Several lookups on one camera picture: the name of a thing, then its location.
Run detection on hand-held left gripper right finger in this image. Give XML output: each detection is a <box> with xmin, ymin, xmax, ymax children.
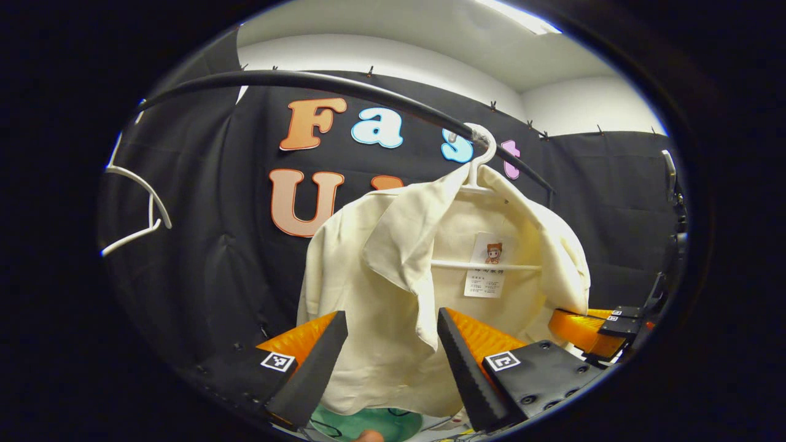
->
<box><xmin>437</xmin><ymin>307</ymin><xmax>605</xmax><ymax>433</ymax></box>

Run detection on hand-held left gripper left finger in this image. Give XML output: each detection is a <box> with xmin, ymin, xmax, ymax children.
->
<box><xmin>193</xmin><ymin>310</ymin><xmax>349</xmax><ymax>430</ymax></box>

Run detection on green laundry hamper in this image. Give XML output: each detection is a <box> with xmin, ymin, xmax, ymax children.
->
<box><xmin>307</xmin><ymin>405</ymin><xmax>424</xmax><ymax>442</ymax></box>

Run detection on cream collared shirt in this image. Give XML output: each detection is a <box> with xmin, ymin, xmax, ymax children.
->
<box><xmin>297</xmin><ymin>163</ymin><xmax>591</xmax><ymax>418</ymax></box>

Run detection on white clothes hanger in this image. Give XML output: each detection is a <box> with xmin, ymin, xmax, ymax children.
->
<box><xmin>430</xmin><ymin>123</ymin><xmax>544</xmax><ymax>272</ymax></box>
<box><xmin>101</xmin><ymin>98</ymin><xmax>174</xmax><ymax>257</ymax></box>

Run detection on black clothes rack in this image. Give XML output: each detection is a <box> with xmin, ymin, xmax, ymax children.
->
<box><xmin>136</xmin><ymin>69</ymin><xmax>556</xmax><ymax>196</ymax></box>

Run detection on black backdrop cloth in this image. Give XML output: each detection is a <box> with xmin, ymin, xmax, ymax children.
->
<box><xmin>98</xmin><ymin>28</ymin><xmax>685</xmax><ymax>400</ymax></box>

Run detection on row of small black clips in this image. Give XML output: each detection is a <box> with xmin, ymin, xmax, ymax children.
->
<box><xmin>243</xmin><ymin>61</ymin><xmax>658</xmax><ymax>139</ymax></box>

